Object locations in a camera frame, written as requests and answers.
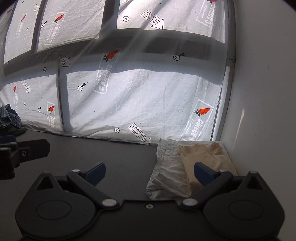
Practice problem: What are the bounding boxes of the blue denim garment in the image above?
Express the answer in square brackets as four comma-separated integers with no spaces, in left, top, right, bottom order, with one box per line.
[1,104,23,130]

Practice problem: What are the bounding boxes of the printed plastic window sheet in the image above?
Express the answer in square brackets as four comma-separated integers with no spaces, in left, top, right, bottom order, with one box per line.
[1,1,233,145]

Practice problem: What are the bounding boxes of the black garment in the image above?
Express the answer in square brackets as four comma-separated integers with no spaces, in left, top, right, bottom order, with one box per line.
[0,126,27,137]

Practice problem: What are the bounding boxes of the beige long-sleeve shirt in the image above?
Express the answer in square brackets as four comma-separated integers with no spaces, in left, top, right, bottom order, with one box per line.
[177,143,237,196]

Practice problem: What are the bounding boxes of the white folded garment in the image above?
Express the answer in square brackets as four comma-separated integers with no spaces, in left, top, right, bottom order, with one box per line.
[145,139,229,200]

